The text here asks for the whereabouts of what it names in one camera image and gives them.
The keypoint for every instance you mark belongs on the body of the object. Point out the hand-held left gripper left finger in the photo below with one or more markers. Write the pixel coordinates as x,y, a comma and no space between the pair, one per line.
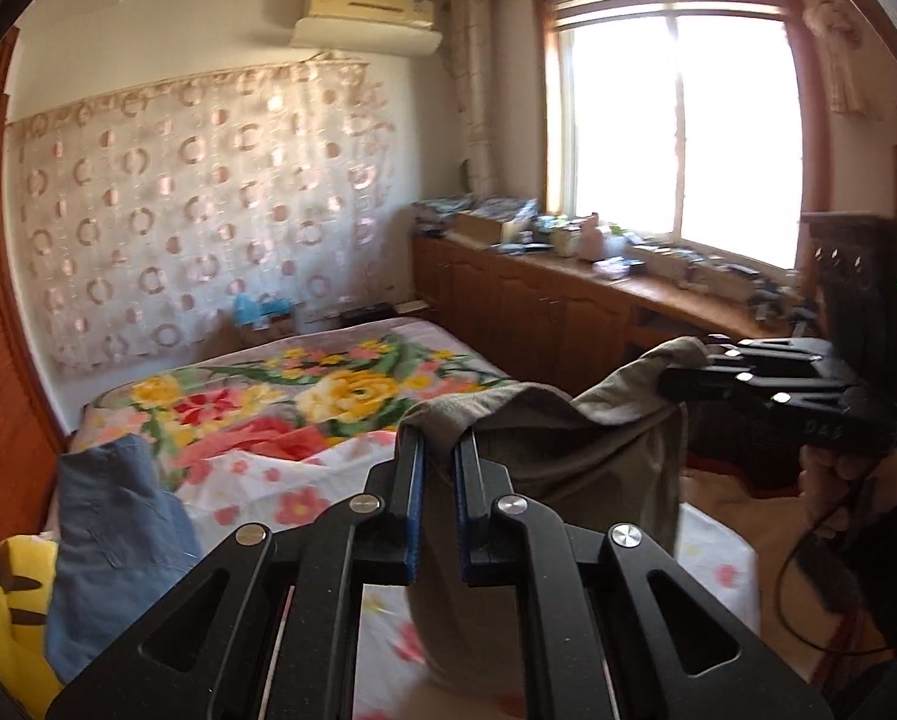
417,495

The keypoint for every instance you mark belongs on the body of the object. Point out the wooden-framed window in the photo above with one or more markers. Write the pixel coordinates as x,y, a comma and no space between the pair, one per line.
681,127

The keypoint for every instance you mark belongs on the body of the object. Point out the cream air conditioner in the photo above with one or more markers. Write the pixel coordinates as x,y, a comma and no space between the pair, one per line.
373,1

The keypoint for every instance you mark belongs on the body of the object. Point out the yellow plush toy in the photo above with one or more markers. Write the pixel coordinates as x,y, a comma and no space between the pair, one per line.
13,615

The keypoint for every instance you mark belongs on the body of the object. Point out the folded blue jeans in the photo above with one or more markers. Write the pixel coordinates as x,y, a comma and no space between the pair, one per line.
111,540

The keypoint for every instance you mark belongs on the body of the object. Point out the person's right hand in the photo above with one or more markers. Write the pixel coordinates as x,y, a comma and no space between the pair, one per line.
831,480

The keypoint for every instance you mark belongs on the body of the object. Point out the open cardboard box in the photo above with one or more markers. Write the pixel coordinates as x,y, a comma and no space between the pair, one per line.
486,226

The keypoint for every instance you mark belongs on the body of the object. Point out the wooden cabinet counter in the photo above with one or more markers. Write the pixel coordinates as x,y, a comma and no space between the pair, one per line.
508,300

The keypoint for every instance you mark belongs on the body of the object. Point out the blue plastic bag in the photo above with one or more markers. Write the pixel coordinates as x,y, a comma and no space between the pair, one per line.
249,309

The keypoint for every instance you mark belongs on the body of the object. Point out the flower-print bed sheet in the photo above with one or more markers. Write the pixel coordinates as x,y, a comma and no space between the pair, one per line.
283,495

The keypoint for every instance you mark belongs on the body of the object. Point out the grey-green pants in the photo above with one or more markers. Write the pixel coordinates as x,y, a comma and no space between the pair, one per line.
568,450

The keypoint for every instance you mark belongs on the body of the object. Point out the circle-patterned sheer curtain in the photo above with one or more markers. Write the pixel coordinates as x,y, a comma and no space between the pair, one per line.
193,225

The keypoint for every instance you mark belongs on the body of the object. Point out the small brown cardboard box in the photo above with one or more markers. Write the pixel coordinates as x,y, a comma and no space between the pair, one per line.
268,324

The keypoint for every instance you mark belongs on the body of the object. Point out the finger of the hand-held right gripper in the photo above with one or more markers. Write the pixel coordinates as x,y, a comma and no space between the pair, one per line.
778,349
756,386

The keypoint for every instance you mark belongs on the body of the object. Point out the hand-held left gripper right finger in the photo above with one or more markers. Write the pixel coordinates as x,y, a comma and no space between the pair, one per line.
462,510

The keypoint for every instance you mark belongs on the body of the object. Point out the white wall air conditioner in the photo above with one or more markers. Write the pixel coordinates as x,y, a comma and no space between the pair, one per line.
366,36

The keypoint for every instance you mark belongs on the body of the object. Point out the pink bottle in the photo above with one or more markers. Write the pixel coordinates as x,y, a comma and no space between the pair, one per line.
592,238

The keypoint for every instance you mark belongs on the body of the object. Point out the white jar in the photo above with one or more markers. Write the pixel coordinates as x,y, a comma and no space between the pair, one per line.
566,240

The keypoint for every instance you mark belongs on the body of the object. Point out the patterned window curtain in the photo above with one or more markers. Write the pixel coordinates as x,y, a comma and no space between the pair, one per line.
478,90

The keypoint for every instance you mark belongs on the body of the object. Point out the floral blanket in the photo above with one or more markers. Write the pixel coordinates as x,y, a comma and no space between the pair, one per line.
268,397

